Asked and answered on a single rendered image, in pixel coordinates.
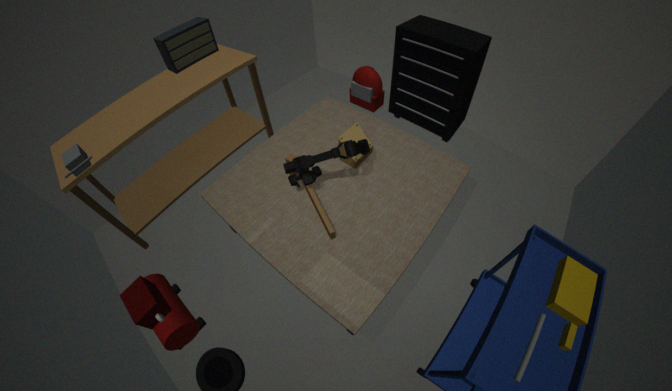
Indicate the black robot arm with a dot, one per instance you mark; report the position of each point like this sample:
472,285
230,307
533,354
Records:
302,163

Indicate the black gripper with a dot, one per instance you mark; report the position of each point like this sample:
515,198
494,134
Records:
294,180

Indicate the wooden plank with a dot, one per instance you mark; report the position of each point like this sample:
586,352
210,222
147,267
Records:
320,210

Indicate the brown wooden post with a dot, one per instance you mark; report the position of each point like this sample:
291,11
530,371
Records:
290,158

